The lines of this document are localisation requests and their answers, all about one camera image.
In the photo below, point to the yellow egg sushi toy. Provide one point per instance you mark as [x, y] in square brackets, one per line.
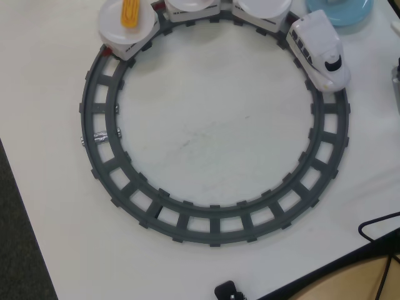
[129, 14]

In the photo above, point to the white Shinkansen toy locomotive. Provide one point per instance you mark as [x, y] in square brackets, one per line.
[315, 34]

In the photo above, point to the blue round dish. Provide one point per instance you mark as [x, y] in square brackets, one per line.
[350, 15]

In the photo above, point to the silver foil tape piece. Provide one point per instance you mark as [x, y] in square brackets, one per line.
[100, 137]

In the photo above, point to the white toy train wagon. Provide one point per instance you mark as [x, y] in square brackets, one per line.
[247, 17]
[131, 50]
[193, 17]

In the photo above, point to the black power adapter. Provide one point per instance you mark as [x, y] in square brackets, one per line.
[226, 290]

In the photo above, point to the white round plate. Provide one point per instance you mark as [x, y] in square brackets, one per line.
[190, 4]
[262, 7]
[109, 22]

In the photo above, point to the grey plastic device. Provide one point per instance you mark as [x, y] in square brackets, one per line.
[395, 75]

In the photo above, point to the grey circular toy rail track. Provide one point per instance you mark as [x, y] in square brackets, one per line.
[215, 226]

